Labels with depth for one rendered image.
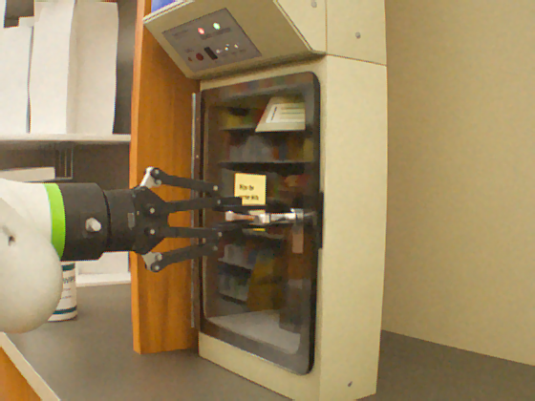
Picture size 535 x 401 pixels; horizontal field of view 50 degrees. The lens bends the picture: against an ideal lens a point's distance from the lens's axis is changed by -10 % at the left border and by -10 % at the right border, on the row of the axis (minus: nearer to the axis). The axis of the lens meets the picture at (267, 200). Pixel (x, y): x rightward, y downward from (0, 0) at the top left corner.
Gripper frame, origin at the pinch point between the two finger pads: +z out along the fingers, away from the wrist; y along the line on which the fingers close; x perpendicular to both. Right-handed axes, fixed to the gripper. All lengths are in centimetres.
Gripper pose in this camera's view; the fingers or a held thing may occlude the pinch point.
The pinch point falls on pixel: (240, 216)
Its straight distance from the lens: 85.0
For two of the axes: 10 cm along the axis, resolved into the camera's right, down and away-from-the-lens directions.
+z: 8.1, -0.2, 5.8
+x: -5.8, -0.4, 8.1
